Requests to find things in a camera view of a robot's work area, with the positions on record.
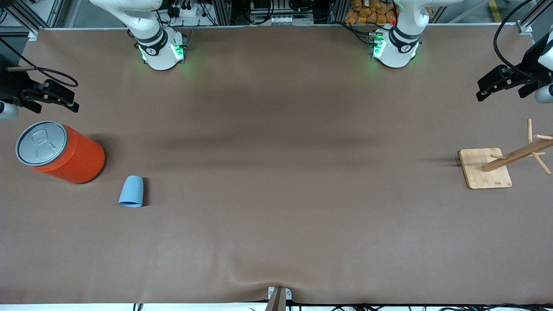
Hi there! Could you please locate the light blue plastic cup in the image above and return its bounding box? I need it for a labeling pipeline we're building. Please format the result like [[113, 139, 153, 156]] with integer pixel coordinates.
[[118, 175, 144, 208]]

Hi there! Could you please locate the wooden cup rack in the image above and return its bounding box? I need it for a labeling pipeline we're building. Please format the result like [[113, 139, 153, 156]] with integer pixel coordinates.
[[458, 119, 553, 190]]

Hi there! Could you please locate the orange can with silver lid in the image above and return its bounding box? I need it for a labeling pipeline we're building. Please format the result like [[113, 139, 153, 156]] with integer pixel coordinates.
[[16, 121, 106, 185]]

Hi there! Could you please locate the pile of orange packages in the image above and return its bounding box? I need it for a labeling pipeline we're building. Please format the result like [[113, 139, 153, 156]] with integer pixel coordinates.
[[344, 0, 399, 25]]

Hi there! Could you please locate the white power strip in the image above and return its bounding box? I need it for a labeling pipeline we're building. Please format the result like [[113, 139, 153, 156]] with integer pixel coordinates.
[[172, 3, 204, 19]]

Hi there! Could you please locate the brown table mat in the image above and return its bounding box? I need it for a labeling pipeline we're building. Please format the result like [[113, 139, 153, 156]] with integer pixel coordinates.
[[0, 25, 553, 305]]

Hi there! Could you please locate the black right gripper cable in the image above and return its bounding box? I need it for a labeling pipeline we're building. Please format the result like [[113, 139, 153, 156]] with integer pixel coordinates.
[[0, 38, 79, 88]]

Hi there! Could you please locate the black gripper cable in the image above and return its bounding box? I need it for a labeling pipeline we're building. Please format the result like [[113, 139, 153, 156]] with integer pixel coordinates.
[[0, 38, 79, 88], [493, 0, 536, 79]]

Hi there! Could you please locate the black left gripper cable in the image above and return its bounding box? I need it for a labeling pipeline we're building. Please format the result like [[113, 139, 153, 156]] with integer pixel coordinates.
[[493, 0, 536, 79]]

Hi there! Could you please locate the aluminium frame post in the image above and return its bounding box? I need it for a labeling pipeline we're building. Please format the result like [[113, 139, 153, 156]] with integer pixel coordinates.
[[516, 0, 553, 36], [0, 0, 66, 36]]

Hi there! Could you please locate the silver metal clamp bracket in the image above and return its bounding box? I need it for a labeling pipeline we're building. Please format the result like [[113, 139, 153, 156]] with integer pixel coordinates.
[[267, 286, 292, 301]]

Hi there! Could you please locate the brown camera post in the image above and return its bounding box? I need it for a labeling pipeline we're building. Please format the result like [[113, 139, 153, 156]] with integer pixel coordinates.
[[264, 287, 287, 311]]

